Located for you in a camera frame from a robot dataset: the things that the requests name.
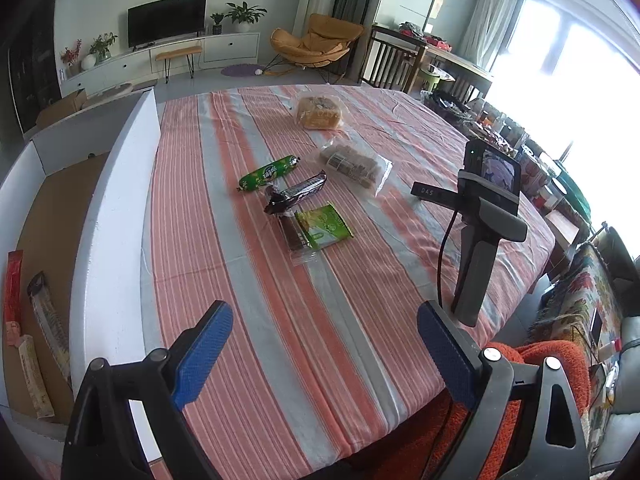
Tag red flowers in vase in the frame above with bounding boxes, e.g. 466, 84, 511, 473
60, 40, 83, 78

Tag cluster of jars and bottles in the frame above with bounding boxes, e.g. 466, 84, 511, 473
425, 90, 581, 211

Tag red snack packet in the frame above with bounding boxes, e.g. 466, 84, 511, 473
2, 250, 26, 348

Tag clear bag of brown biscuits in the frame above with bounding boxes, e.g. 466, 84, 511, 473
319, 141, 393, 193

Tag wooden stool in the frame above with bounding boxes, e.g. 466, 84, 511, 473
155, 44, 203, 83

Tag green snack packet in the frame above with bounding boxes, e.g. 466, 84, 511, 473
294, 202, 355, 251

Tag white television cabinet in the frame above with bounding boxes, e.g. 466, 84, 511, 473
60, 31, 262, 98

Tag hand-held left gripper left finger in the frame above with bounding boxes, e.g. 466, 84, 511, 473
60, 300, 235, 480

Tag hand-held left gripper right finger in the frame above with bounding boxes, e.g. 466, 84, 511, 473
416, 300, 591, 480

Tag bagged bread loaf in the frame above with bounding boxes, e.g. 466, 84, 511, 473
292, 92, 346, 132

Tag wooden side table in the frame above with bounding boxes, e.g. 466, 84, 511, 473
360, 24, 495, 106

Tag window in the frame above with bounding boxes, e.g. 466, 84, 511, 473
487, 0, 640, 201

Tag plant in white vase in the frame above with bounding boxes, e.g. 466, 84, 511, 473
89, 32, 118, 70

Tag floral sofa cover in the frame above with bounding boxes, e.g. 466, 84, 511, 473
530, 245, 626, 461

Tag black display cabinet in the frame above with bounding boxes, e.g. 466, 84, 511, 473
7, 25, 63, 133

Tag black television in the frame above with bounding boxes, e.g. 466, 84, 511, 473
127, 0, 208, 50

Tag brown cardboard box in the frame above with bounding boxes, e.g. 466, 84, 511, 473
35, 89, 88, 131

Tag dark chocolate bar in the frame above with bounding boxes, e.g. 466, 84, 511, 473
263, 171, 328, 216

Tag orange lounge chair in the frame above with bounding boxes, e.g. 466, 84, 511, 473
270, 13, 365, 72

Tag beige snack packet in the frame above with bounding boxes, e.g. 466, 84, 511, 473
17, 335, 56, 420

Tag striped orange grey tablecloth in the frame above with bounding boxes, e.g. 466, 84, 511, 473
140, 84, 557, 471

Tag long clear snack packet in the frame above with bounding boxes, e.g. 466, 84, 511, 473
27, 271, 73, 381

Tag purple rug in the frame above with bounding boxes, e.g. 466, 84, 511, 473
221, 62, 261, 78

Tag green sausage packet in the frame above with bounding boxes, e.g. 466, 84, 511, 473
237, 155, 303, 193

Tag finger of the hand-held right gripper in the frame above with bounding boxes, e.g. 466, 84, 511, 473
412, 183, 458, 207

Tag black cable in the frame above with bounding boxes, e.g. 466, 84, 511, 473
436, 207, 461, 311

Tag white curtain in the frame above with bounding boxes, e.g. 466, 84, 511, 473
457, 0, 523, 61

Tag brown bar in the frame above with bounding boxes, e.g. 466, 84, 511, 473
282, 210, 321, 266

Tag white cardboard box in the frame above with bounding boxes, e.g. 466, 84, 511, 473
0, 87, 163, 461

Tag wooden box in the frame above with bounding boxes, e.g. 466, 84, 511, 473
545, 210, 581, 256

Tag large leafy potted plant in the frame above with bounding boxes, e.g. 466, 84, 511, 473
225, 1, 268, 33

